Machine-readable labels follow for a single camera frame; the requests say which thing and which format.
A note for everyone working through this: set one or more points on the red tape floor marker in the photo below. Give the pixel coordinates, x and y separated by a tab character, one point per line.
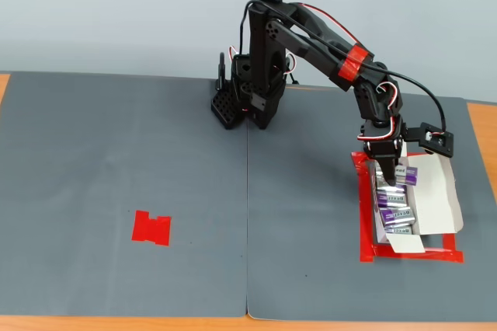
151	228

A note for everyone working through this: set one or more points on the grey table mat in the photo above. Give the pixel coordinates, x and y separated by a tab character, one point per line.
77	191
303	191

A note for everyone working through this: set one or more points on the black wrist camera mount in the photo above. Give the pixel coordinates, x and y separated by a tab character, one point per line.
438	140

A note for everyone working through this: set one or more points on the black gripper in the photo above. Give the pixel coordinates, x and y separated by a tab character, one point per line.
382	149

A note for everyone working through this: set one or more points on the red tape outline frame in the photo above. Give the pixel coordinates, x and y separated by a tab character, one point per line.
367	230

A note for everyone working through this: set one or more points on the white cardboard box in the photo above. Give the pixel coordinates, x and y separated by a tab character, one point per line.
431	191

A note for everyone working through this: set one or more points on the red tape band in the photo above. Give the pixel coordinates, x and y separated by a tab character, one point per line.
353	63

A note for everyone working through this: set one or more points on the black perforated table clamp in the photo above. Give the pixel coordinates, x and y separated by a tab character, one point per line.
225	107

